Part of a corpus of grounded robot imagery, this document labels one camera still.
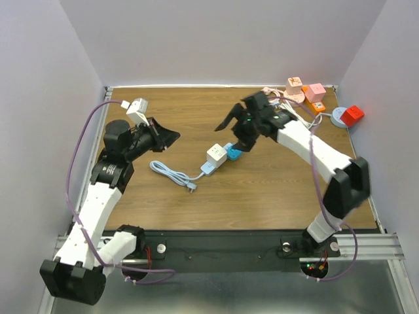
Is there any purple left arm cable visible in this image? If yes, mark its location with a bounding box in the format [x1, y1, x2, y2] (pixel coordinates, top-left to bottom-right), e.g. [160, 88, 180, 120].
[66, 99, 176, 285]

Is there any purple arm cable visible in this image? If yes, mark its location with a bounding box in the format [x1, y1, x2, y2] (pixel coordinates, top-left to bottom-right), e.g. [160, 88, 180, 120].
[66, 99, 176, 285]
[266, 96, 357, 282]

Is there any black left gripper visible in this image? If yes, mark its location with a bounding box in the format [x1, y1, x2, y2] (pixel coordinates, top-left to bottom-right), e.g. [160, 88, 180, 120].
[125, 117, 181, 162]

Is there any aluminium frame rail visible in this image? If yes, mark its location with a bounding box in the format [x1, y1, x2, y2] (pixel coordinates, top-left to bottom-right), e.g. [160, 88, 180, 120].
[60, 232, 404, 264]

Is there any white orange strip cable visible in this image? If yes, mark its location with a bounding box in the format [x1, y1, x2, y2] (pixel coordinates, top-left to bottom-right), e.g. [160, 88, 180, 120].
[278, 99, 310, 127]

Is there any white cube adapter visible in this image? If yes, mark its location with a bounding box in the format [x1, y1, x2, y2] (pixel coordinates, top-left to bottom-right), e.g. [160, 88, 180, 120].
[206, 143, 227, 169]

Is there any light blue power strip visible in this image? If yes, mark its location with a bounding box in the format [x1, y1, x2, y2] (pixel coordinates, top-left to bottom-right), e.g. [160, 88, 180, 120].
[200, 143, 232, 176]

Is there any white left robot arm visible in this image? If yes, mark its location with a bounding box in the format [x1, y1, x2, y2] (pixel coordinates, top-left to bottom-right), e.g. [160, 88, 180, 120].
[40, 117, 180, 305]

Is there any blue cube adapter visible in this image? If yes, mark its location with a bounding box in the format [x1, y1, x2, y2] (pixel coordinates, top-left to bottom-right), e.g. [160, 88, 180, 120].
[225, 143, 243, 161]

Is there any light blue strip cable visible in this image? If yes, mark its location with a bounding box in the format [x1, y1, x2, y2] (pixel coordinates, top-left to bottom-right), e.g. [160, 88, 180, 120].
[149, 160, 204, 194]

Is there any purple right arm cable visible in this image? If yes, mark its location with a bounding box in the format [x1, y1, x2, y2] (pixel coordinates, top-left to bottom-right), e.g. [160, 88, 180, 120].
[266, 96, 357, 282]

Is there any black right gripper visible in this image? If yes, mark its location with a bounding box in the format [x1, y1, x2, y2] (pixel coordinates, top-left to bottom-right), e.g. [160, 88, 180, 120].
[217, 102, 261, 151]

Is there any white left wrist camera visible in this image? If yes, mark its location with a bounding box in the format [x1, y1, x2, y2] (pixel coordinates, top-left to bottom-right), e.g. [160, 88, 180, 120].
[126, 98, 149, 125]

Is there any grey round socket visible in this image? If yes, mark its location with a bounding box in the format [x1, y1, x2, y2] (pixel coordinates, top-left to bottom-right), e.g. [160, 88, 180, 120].
[330, 107, 348, 129]

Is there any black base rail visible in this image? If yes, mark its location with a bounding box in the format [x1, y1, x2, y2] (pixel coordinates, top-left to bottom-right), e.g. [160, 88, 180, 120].
[123, 230, 340, 273]

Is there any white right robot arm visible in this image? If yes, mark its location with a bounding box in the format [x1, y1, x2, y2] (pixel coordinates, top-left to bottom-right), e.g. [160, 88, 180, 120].
[216, 92, 371, 255]

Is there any pink round socket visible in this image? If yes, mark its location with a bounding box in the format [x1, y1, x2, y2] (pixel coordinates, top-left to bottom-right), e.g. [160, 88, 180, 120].
[283, 90, 306, 104]

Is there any red cube adapter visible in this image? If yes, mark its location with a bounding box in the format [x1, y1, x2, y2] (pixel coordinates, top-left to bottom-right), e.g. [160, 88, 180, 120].
[340, 105, 365, 127]

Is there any pink cube adapter with drawing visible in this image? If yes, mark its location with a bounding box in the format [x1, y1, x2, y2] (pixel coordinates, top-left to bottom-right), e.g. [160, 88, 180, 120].
[285, 77, 302, 95]

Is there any orange power strip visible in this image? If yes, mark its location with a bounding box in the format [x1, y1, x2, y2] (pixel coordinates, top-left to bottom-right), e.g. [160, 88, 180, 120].
[302, 85, 325, 114]

